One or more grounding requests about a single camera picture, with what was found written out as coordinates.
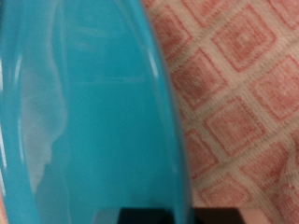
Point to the blue plate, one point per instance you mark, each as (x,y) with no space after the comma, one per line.
(109,109)

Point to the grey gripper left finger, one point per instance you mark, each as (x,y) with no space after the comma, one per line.
(143,217)

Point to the pink checkered cloth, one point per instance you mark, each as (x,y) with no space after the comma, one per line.
(243,109)

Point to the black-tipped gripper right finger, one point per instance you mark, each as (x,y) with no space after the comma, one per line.
(218,217)

